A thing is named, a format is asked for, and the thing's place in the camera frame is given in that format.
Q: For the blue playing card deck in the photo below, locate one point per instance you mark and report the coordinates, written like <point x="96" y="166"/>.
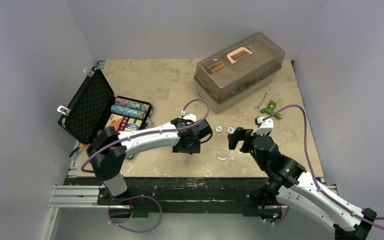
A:
<point x="133" y="124"/>

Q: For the red dice row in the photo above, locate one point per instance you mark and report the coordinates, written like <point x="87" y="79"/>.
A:
<point x="123" y="123"/>

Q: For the silver open-end wrench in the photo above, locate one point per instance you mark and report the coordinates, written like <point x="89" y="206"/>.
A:
<point x="258" y="107"/>

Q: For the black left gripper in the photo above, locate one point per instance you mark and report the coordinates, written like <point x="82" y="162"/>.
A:
<point x="193" y="148"/>

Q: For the green grey chip row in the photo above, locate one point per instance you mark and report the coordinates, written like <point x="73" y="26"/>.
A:
<point x="132" y="104"/>

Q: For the red playing card deck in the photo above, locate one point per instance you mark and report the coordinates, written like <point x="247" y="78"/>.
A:
<point x="115" y="121"/>

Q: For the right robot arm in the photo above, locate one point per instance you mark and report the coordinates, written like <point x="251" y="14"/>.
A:
<point x="289" y="183"/>

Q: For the green plastic faucet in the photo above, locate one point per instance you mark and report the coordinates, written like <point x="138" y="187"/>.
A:
<point x="270" y="109"/>

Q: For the hammer inside tool box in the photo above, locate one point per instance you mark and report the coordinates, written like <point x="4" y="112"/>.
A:
<point x="214" y="68"/>

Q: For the clear dealer button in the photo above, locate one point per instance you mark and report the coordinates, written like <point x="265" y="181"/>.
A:
<point x="222" y="155"/>

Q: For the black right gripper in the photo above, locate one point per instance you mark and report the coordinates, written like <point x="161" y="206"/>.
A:
<point x="242" y="139"/>

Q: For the black poker set case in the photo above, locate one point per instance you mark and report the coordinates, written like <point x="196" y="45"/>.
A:
<point x="89" y="110"/>

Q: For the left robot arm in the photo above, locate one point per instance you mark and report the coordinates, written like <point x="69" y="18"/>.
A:
<point x="108" y="151"/>

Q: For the silver case handle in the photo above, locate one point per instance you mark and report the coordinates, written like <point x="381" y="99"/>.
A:
<point x="149" y="123"/>

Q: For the translucent brown tool box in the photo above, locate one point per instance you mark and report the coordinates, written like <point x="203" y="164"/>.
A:
<point x="237" y="81"/>

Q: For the pink tool box handle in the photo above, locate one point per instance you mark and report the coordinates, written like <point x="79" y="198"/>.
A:
<point x="233" y="55"/>

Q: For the light blue chip row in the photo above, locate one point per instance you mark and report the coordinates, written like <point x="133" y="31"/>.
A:
<point x="129" y="112"/>

